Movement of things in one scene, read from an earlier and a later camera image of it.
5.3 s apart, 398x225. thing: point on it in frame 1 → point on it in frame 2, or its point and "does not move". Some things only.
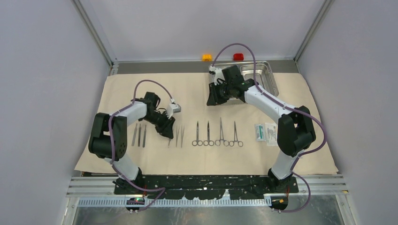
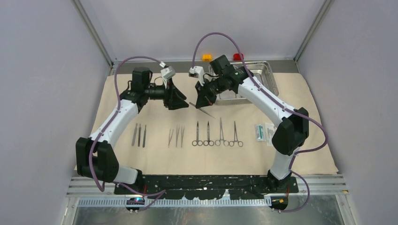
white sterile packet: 271,134 does not move
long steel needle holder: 225,142 does not move
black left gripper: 166,129 → 172,98
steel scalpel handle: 139,135 does not move
